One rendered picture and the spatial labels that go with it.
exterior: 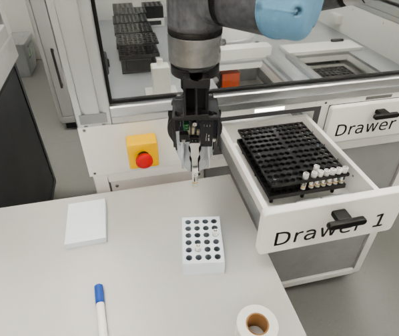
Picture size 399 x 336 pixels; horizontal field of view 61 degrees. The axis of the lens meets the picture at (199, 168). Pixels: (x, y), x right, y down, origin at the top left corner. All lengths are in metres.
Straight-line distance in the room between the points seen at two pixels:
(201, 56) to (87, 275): 0.49
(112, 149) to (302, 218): 0.47
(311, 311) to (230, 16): 1.37
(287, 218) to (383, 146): 0.64
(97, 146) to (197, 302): 0.43
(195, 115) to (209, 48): 0.09
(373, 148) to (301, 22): 0.83
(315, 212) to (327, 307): 1.03
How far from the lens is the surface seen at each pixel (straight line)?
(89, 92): 0.78
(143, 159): 0.79
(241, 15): 0.41
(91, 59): 0.76
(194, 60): 0.47
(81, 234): 0.80
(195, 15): 0.45
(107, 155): 0.87
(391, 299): 1.78
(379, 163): 1.25
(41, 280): 0.78
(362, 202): 0.69
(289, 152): 0.81
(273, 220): 0.62
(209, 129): 0.51
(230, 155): 0.82
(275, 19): 0.40
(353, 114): 1.01
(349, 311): 1.67
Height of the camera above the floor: 1.35
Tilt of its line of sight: 38 degrees down
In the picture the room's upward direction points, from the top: straight up
